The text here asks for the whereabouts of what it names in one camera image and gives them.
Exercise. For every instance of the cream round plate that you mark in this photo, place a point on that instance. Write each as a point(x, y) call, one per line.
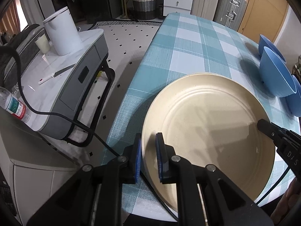
point(207, 127)

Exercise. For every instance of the cream cup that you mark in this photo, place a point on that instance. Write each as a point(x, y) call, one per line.
point(42, 44)

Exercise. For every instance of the clear plastic water bottle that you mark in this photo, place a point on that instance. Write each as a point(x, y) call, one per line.
point(14, 106)

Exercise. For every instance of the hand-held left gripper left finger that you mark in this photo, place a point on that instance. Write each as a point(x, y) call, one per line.
point(138, 160)

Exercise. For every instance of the beige cabinet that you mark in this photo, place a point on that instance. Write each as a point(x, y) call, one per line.
point(35, 169)

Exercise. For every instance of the wooden door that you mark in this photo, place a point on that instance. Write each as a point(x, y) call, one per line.
point(263, 9)

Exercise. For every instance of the black refrigerator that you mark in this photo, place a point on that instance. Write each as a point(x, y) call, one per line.
point(94, 0)

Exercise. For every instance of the white electric kettle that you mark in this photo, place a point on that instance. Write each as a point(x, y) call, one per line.
point(62, 33)

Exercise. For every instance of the silver suitcase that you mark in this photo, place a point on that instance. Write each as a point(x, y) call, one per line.
point(229, 7)

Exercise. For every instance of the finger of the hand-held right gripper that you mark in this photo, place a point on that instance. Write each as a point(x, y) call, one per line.
point(268, 127)

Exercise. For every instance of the teal white checkered tablecloth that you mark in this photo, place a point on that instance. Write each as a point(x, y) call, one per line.
point(188, 51)

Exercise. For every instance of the beige suitcase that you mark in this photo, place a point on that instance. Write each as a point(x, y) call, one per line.
point(204, 0)

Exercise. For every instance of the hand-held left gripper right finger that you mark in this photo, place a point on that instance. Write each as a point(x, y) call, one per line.
point(160, 160)

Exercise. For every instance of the black white patterned rug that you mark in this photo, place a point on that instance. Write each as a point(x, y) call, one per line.
point(129, 23)

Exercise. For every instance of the brown curtain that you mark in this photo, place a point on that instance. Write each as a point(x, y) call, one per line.
point(8, 18)

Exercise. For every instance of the blue plastic bowl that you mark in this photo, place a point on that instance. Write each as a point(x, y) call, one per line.
point(296, 98)
point(272, 75)
point(267, 43)

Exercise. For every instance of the woven laundry basket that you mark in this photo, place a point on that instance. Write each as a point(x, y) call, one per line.
point(144, 4)

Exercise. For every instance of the grey white side table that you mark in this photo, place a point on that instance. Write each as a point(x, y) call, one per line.
point(65, 75)

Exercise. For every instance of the grey quilted bag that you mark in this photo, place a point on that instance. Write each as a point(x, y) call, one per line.
point(23, 42)

